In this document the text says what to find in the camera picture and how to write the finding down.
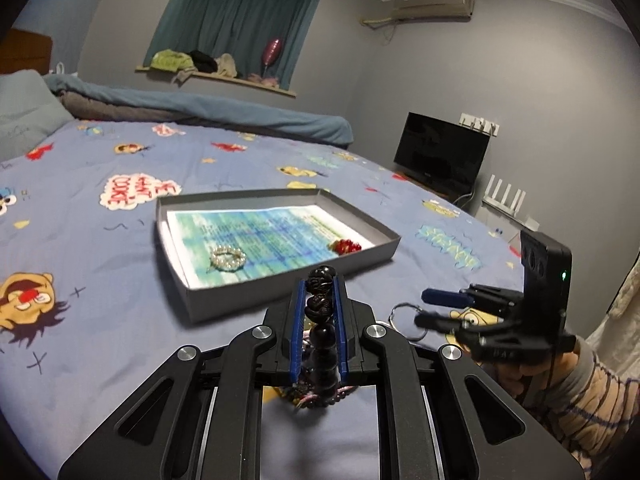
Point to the black monitor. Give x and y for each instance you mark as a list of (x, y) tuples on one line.
[(440, 152)]

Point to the blue cartoon printed bed sheet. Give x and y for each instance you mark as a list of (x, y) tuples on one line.
[(100, 240)]

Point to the person's right hand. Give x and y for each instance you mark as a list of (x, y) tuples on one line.
[(510, 377)]

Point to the beige cloth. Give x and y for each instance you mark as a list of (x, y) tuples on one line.
[(227, 65)]

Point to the white wall socket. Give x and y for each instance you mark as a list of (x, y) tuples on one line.
[(532, 223)]

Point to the grey cardboard tray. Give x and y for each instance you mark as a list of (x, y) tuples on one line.
[(225, 300)]

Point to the wall hook rack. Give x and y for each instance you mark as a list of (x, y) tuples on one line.
[(480, 124)]

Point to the green cloth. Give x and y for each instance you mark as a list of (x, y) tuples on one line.
[(170, 60)]

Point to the teal curtain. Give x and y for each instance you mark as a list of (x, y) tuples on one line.
[(225, 20)]

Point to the grey blanket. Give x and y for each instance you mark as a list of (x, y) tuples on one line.
[(100, 107)]

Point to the wooden headboard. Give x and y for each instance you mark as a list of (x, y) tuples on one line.
[(25, 52)]

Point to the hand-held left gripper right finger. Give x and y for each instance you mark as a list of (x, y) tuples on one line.
[(341, 330)]

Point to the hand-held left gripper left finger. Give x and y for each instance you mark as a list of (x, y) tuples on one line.
[(298, 330)]

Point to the air conditioner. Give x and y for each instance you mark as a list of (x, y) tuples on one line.
[(430, 5)]

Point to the cream cloth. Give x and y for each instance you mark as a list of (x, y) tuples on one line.
[(625, 290)]

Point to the blue blanket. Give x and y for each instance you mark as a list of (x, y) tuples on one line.
[(200, 105)]

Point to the white router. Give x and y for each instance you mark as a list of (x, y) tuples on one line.
[(500, 205)]

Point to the blue-grey pillow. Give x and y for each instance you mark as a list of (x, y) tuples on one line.
[(30, 115)]

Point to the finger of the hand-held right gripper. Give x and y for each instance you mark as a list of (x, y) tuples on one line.
[(432, 321), (442, 296)]

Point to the pink cloth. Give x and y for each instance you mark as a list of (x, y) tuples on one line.
[(262, 80)]

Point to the blue-green printed paper sheet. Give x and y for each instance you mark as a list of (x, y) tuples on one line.
[(280, 230)]

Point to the pink balloon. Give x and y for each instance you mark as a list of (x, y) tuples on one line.
[(273, 50)]

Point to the black cloth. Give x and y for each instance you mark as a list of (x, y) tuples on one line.
[(202, 61)]

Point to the silver bangle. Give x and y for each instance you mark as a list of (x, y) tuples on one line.
[(392, 316)]

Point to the grey cloth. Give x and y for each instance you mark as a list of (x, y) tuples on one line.
[(184, 76)]

